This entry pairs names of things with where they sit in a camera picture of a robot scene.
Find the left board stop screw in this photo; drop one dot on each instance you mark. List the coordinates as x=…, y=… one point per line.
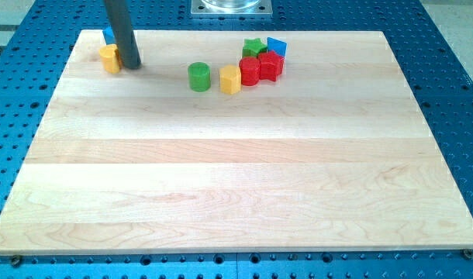
x=15, y=261

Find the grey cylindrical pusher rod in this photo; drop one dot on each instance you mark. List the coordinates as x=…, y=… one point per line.
x=122, y=28

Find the yellow hexagon block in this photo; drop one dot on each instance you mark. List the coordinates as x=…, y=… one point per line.
x=230, y=79

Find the right board stop screw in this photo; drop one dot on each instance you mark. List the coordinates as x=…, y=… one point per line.
x=467, y=254

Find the green star block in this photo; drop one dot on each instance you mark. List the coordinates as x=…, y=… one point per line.
x=253, y=48

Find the red star block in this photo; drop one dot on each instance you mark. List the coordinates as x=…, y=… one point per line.
x=271, y=65

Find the red circle block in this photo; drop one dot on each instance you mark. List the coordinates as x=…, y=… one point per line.
x=250, y=71

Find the blue block at left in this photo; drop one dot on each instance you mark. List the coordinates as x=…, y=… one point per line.
x=108, y=35

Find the board stop screw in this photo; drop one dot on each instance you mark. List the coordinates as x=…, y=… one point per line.
x=15, y=261
x=467, y=254

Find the green circle block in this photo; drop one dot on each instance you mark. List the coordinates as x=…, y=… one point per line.
x=199, y=76

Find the yellow block at left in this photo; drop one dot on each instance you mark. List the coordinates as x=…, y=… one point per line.
x=109, y=56

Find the light wooden board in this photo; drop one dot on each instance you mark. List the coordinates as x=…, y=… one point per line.
x=335, y=155

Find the blue cube block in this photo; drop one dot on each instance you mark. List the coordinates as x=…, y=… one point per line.
x=278, y=46

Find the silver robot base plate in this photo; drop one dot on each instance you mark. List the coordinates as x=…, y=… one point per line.
x=212, y=9

